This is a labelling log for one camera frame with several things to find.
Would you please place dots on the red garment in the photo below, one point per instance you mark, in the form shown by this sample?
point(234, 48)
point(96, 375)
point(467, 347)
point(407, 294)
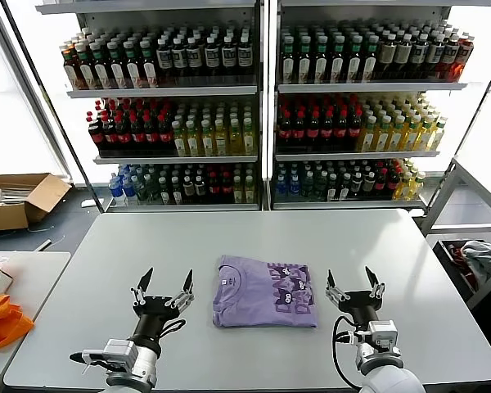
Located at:
point(459, 256)

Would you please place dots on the grey metal shelving unit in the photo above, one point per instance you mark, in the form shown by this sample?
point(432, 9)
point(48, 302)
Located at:
point(98, 18)
point(352, 18)

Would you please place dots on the yellow juice bottle white cap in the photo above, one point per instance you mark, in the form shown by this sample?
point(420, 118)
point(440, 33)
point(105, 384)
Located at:
point(416, 184)
point(403, 186)

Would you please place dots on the orange fabric bag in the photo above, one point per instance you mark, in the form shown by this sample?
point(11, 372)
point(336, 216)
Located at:
point(4, 323)

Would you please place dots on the purple T-shirt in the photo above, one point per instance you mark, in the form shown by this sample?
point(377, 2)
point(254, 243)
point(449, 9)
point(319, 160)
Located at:
point(249, 294)

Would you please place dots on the grey metal frame table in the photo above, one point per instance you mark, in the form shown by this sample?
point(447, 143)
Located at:
point(478, 175)

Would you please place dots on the orange tea bottle white label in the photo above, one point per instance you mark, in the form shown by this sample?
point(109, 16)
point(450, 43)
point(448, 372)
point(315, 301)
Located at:
point(70, 71)

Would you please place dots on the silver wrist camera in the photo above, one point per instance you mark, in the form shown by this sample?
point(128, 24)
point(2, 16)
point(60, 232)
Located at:
point(382, 333)
point(118, 352)

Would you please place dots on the cola bottle red cap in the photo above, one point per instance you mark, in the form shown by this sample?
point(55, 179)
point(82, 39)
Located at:
point(341, 128)
point(214, 188)
point(109, 135)
point(95, 137)
point(354, 127)
point(151, 134)
point(285, 129)
point(165, 133)
point(137, 134)
point(313, 129)
point(299, 129)
point(122, 135)
point(327, 128)
point(226, 188)

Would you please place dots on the white strip piece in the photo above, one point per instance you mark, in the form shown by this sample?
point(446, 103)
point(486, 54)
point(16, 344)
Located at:
point(44, 244)

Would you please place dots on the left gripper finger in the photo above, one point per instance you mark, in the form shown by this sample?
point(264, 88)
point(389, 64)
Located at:
point(141, 288)
point(184, 292)

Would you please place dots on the red drink bottle blue label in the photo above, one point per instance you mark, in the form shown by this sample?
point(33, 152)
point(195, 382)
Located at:
point(465, 53)
point(451, 53)

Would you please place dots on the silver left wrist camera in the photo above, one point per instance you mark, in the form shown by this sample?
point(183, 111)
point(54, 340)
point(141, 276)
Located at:
point(118, 352)

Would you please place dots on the dark tea bottle green label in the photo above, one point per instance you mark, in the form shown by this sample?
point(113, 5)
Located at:
point(304, 63)
point(133, 66)
point(338, 62)
point(149, 65)
point(287, 63)
point(117, 67)
point(100, 69)
point(370, 61)
point(354, 61)
point(321, 62)
point(85, 69)

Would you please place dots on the pale packing strips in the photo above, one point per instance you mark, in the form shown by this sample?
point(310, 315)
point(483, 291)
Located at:
point(8, 194)

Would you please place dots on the yellow juice bottle white label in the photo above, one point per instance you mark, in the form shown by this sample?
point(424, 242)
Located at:
point(426, 136)
point(235, 139)
point(180, 141)
point(411, 136)
point(249, 139)
point(220, 140)
point(368, 137)
point(207, 140)
point(192, 141)
point(438, 135)
point(397, 136)
point(384, 137)

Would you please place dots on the dark drink bottle beige label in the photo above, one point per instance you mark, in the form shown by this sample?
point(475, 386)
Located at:
point(387, 55)
point(403, 55)

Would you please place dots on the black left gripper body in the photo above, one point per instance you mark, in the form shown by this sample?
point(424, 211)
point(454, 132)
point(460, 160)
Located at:
point(155, 313)

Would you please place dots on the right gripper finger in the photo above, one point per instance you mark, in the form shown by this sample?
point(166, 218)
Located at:
point(334, 291)
point(375, 286)

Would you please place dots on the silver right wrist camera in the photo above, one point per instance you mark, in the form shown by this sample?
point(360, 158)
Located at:
point(382, 333)

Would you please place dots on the black storage bin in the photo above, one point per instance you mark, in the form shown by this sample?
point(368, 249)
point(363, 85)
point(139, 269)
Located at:
point(454, 270)

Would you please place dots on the grey white garment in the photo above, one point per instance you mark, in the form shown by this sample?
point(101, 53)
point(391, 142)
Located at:
point(482, 258)

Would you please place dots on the water bottle blue label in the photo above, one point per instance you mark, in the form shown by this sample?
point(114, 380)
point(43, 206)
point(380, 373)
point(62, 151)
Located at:
point(294, 185)
point(281, 185)
point(114, 190)
point(129, 189)

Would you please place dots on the grey window frame bar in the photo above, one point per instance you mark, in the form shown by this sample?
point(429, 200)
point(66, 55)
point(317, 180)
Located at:
point(45, 123)

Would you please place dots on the dark drink bottle blue label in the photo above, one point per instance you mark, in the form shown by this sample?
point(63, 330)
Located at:
point(228, 54)
point(420, 54)
point(193, 55)
point(212, 55)
point(164, 57)
point(435, 54)
point(179, 56)
point(244, 53)

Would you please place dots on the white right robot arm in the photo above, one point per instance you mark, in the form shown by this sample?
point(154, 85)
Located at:
point(382, 372)

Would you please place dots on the yellow green drink bottle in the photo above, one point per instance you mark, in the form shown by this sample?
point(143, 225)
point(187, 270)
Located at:
point(237, 190)
point(249, 189)

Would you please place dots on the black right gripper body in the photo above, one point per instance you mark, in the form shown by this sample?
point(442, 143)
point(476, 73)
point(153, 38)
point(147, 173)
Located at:
point(362, 307)

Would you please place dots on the dark slanted pole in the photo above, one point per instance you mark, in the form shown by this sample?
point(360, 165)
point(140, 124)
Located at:
point(480, 106)
point(54, 110)

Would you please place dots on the small white floor object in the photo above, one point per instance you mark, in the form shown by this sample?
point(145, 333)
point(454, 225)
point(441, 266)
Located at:
point(90, 202)

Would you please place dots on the open cardboard box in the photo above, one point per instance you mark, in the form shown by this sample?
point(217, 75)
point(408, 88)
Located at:
point(8, 217)

